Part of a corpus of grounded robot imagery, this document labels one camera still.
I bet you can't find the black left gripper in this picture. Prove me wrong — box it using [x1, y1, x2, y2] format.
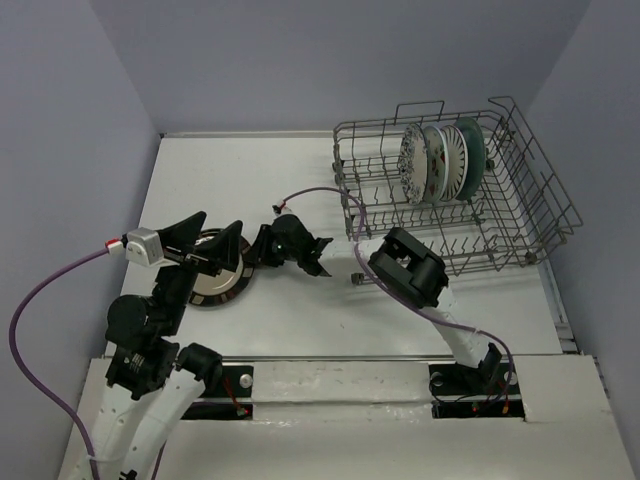
[155, 208, 245, 331]

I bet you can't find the dark striped rim plate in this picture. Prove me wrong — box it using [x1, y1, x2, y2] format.
[189, 237, 254, 308]

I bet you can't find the blue floral plate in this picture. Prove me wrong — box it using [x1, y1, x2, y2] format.
[398, 123, 428, 205]

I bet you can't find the watermelon pattern plate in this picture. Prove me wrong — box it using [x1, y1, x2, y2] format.
[423, 126, 448, 204]

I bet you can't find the blue striped white plate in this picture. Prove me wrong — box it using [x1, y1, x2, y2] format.
[441, 125, 468, 201]

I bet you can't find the teal ceramic plate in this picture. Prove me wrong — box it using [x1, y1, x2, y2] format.
[454, 117, 487, 201]

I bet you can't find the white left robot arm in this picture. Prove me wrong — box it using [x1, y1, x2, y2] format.
[69, 211, 243, 479]

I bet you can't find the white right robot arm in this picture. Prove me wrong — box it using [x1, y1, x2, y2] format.
[245, 214, 502, 393]

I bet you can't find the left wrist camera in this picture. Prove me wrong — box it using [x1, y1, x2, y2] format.
[105, 228, 164, 267]

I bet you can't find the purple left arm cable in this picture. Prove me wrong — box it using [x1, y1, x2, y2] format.
[9, 247, 166, 480]

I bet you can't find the grey wire dish rack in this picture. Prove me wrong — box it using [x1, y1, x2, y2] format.
[333, 96, 584, 276]

